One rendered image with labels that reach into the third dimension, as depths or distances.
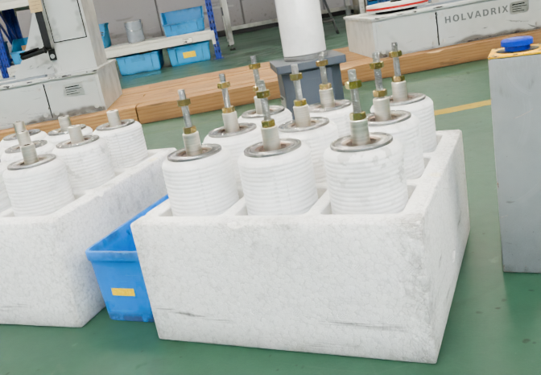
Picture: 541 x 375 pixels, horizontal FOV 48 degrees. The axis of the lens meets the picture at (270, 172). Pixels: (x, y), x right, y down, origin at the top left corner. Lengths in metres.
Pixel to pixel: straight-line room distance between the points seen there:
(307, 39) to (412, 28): 1.67
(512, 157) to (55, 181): 0.68
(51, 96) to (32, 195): 1.88
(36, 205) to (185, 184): 0.29
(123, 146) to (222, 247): 0.46
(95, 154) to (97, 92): 1.74
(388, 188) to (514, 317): 0.25
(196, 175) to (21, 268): 0.36
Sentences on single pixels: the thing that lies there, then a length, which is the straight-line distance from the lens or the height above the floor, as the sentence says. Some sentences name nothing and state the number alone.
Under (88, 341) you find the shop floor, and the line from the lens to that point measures 0.97.
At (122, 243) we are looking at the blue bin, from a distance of 1.03.
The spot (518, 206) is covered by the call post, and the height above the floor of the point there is 0.10.
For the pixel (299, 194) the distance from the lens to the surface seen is 0.76.
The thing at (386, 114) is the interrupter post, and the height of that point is 0.26.
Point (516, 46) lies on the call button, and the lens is 0.87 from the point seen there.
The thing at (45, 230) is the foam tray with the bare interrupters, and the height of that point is 0.17.
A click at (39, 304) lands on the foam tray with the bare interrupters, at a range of 1.04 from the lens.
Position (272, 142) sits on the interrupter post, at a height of 0.26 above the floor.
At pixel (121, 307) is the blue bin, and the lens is 0.98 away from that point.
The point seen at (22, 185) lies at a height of 0.23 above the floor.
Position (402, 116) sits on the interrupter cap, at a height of 0.25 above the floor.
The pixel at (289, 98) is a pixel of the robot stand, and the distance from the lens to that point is 1.28.
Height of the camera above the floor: 0.44
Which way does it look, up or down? 16 degrees down
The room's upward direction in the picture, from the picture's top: 10 degrees counter-clockwise
